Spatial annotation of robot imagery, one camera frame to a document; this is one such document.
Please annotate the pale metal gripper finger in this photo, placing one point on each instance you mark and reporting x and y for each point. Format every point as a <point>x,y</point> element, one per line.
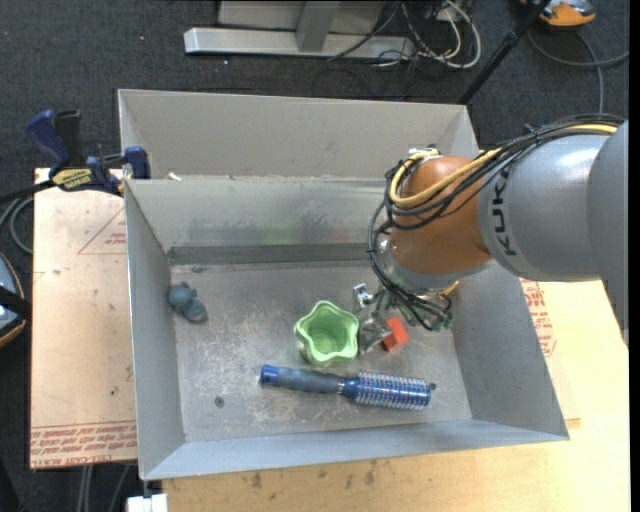
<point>374,334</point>
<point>362,294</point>

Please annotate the orange-red small block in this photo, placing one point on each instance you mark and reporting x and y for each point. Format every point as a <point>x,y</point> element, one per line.
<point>395,335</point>

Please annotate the green star-shaped cup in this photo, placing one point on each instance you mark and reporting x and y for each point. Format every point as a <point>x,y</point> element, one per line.
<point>327,334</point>

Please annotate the blue hairbrush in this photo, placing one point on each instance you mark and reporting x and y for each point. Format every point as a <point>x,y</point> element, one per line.
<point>350,386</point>

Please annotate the grey metal bin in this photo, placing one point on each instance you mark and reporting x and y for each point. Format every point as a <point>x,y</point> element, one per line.
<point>250,320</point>

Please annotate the grey-blue toy animal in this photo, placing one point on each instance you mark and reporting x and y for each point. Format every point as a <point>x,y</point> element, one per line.
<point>186,301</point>

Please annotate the brown cardboard board, red print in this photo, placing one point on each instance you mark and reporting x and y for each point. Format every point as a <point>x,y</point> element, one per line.
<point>80,320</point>

